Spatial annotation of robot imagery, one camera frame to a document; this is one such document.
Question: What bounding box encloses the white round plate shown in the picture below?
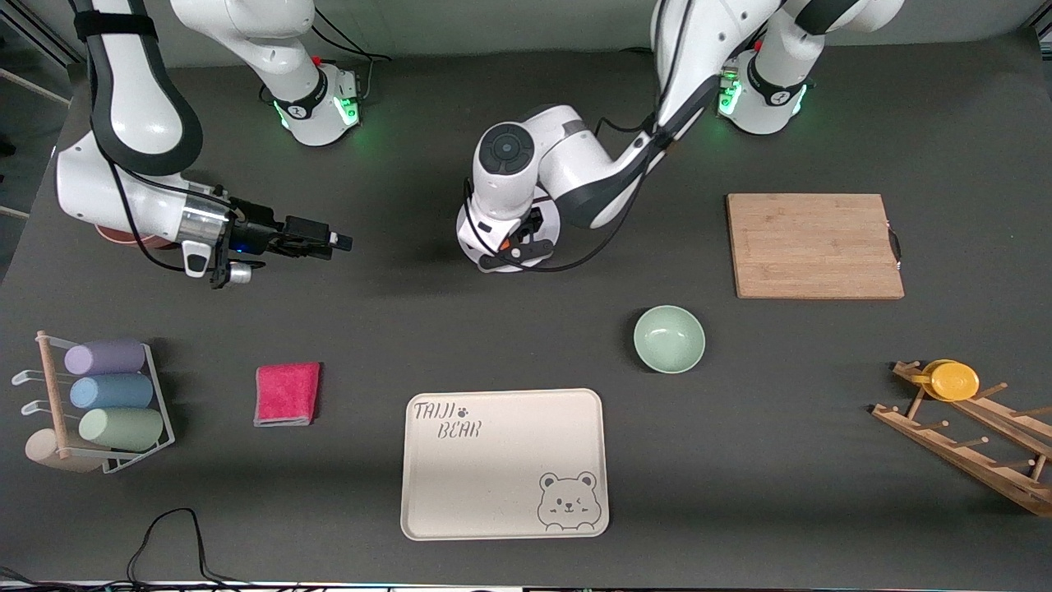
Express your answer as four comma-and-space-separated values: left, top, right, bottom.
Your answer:
456, 197, 563, 273

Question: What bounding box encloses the pink bowl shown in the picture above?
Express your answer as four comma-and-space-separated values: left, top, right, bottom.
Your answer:
94, 223, 167, 250

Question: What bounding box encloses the pink folded cloth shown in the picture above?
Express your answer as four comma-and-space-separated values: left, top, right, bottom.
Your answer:
253, 362, 322, 428

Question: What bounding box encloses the pale green bowl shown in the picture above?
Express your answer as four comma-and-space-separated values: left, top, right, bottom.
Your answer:
633, 305, 706, 375

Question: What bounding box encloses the purple cup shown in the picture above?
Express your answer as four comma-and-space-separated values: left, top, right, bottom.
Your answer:
64, 340, 147, 377

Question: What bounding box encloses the blue cup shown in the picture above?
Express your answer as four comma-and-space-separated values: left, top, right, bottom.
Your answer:
69, 374, 155, 410

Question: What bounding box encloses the green cup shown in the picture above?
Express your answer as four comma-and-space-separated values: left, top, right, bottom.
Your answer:
78, 407, 165, 452

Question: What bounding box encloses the beige bear print tray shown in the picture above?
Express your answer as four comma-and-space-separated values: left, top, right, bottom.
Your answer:
400, 388, 611, 541

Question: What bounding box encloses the wooden cutting board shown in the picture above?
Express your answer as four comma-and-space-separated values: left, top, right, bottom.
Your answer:
727, 193, 906, 300

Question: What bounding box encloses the beige cup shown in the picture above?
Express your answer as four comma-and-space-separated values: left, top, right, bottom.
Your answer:
25, 428, 104, 474

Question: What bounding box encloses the yellow mug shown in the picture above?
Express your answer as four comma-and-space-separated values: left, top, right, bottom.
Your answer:
920, 359, 980, 402

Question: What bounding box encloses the wooden mug rack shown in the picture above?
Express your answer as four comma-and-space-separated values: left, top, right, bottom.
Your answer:
871, 360, 1052, 518

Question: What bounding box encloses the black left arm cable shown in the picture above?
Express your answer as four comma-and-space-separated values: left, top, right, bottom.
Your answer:
463, 115, 668, 274

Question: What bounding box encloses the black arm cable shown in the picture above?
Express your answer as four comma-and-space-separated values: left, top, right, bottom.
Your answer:
109, 155, 235, 273
463, 115, 668, 274

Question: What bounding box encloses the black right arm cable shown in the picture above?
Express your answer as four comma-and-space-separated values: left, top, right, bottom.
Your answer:
109, 155, 235, 273

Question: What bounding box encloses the white wire cup rack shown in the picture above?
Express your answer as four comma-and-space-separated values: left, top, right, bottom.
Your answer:
12, 331, 176, 475

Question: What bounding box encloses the dark metal frame rail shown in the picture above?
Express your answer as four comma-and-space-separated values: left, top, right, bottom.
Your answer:
0, 8, 85, 68

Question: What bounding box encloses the black cable at table edge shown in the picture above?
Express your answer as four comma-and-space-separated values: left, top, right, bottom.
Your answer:
0, 507, 276, 592

